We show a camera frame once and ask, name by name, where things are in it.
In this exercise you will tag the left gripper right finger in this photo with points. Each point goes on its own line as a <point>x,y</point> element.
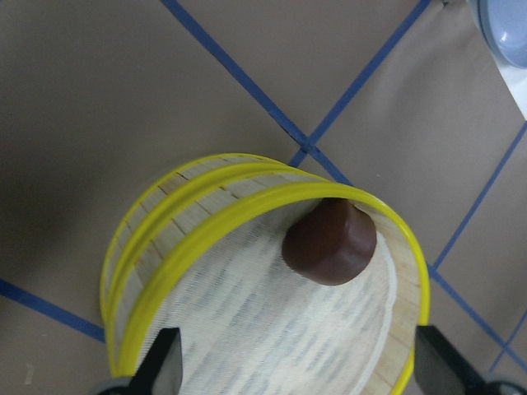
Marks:
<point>440,369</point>

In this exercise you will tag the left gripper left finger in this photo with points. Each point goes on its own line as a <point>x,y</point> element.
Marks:
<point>161,370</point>

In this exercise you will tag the yellow steamer basket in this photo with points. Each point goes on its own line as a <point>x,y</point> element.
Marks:
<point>411,304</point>
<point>171,225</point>

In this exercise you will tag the brown bun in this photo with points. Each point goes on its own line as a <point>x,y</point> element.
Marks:
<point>332,244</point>

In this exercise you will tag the white steamer cloth outer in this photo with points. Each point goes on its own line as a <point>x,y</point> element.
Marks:
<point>251,325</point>

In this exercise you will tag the blue plate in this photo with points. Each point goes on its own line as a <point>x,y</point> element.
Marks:
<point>503,24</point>

